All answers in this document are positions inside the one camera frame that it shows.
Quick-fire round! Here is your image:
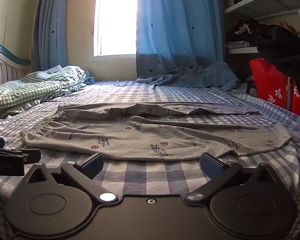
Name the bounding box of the grey printed t-shirt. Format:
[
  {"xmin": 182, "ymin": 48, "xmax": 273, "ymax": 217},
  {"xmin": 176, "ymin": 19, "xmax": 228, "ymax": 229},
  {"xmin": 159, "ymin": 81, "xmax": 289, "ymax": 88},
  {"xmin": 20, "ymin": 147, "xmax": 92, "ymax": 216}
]
[{"xmin": 19, "ymin": 102, "xmax": 300, "ymax": 162}]

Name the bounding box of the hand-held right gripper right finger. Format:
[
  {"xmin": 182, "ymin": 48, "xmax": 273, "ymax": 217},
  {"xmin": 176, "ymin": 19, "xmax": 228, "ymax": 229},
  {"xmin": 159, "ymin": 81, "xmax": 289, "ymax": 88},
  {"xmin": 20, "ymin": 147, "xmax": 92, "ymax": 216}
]
[{"xmin": 186, "ymin": 152, "xmax": 278, "ymax": 204}]

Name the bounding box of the striped headboard with teal rim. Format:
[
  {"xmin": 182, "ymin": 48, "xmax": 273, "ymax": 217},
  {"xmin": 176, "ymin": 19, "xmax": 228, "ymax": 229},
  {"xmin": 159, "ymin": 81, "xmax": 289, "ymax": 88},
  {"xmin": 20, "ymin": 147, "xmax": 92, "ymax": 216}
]
[{"xmin": 0, "ymin": 41, "xmax": 32, "ymax": 88}]

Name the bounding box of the white shelf unit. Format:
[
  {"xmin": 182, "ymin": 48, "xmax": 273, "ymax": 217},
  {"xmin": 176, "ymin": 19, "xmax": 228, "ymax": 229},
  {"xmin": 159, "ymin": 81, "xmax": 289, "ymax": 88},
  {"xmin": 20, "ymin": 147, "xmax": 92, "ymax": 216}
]
[{"xmin": 221, "ymin": 0, "xmax": 300, "ymax": 55}]

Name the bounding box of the red bag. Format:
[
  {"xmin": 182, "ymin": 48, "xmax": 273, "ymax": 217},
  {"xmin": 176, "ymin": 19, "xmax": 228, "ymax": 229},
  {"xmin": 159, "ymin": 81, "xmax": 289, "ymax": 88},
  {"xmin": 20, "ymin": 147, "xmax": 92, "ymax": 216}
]
[{"xmin": 249, "ymin": 58, "xmax": 300, "ymax": 122}]

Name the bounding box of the heap of clothes beside bed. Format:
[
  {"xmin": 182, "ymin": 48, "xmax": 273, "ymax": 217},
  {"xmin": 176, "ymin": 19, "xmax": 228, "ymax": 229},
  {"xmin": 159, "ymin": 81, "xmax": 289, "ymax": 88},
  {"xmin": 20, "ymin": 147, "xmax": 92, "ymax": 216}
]
[{"xmin": 239, "ymin": 76, "xmax": 259, "ymax": 98}]

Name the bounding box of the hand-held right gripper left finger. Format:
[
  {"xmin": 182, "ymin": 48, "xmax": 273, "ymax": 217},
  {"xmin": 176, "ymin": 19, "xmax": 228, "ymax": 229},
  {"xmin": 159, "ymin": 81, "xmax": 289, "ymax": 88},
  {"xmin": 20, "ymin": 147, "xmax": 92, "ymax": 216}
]
[{"xmin": 24, "ymin": 152, "xmax": 118, "ymax": 204}]

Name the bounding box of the pile of clothes on shelf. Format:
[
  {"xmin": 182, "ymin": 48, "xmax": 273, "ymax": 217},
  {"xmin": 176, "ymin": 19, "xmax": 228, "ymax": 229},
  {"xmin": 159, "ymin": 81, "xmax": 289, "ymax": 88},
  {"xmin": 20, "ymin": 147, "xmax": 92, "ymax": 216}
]
[{"xmin": 226, "ymin": 17, "xmax": 300, "ymax": 50}]

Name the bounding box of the narrow blue star curtain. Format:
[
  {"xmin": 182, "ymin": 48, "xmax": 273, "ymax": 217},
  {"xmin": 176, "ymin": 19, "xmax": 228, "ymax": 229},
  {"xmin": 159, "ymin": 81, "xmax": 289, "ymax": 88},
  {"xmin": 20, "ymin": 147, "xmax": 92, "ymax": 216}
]
[{"xmin": 33, "ymin": 0, "xmax": 69, "ymax": 72}]

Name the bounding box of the bright window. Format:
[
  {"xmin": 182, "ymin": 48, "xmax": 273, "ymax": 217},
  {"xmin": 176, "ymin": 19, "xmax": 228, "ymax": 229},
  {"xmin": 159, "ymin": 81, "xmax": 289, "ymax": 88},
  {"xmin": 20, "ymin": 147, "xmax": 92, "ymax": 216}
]
[{"xmin": 93, "ymin": 0, "xmax": 140, "ymax": 62}]

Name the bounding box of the wide blue star curtain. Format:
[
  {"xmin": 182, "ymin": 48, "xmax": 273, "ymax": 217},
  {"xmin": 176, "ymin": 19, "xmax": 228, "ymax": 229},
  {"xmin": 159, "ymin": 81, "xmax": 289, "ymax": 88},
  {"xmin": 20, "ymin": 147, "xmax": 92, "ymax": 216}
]
[{"xmin": 135, "ymin": 0, "xmax": 227, "ymax": 81}]

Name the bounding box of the blue checked bed sheet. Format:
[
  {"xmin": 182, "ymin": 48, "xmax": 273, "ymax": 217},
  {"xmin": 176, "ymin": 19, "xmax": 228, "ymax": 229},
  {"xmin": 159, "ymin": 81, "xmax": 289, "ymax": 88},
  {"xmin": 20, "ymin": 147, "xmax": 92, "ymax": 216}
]
[{"xmin": 0, "ymin": 80, "xmax": 300, "ymax": 240}]

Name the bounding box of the green checked quilt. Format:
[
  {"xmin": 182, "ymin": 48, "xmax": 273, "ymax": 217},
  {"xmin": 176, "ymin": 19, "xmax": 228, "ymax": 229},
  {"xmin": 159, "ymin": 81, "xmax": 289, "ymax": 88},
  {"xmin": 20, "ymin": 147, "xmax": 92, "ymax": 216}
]
[{"xmin": 0, "ymin": 65, "xmax": 87, "ymax": 122}]

